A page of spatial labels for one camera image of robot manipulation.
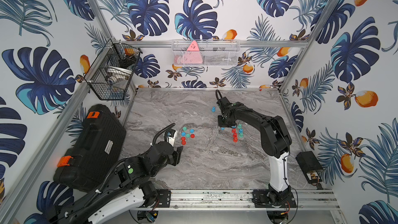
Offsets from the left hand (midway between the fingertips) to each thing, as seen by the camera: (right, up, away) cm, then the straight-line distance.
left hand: (178, 144), depth 70 cm
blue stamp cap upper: (+5, +1, +30) cm, 30 cm away
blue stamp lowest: (+19, +15, +37) cm, 45 cm away
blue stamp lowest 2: (+25, +3, +31) cm, 39 cm away
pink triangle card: (+6, +47, +21) cm, 52 cm away
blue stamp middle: (+35, +2, +26) cm, 44 cm away
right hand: (+25, +6, +29) cm, 39 cm away
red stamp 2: (+32, 0, +26) cm, 41 cm away
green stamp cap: (0, +3, +31) cm, 31 cm away
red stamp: (+31, +2, +28) cm, 42 cm away
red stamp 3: (+31, -3, +23) cm, 39 cm away
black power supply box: (+67, -14, +10) cm, 69 cm away
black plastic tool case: (-36, -1, 0) cm, 36 cm away
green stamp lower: (+35, 0, +25) cm, 43 cm away
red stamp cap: (+5, -1, +27) cm, 27 cm away
